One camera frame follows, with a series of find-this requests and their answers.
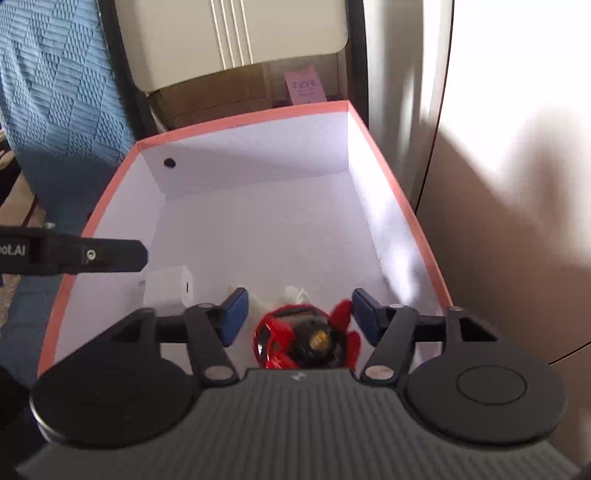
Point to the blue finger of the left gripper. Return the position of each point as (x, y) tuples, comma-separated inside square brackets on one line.
[(43, 252)]

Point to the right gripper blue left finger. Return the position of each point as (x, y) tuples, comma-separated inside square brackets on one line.
[(210, 330)]

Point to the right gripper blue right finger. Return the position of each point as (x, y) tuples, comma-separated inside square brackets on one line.
[(391, 331)]

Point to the red toy car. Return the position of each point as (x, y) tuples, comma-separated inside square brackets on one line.
[(301, 336)]

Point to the white power adapter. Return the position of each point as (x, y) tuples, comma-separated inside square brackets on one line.
[(168, 291)]

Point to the blue textured chair cover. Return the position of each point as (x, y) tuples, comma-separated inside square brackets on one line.
[(60, 106)]

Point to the pink cardboard box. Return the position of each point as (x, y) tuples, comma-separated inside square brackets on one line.
[(298, 196)]

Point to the brown cardboard box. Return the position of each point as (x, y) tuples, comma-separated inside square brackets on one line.
[(219, 95)]

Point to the pink paper label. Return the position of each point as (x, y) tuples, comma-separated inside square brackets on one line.
[(304, 86)]

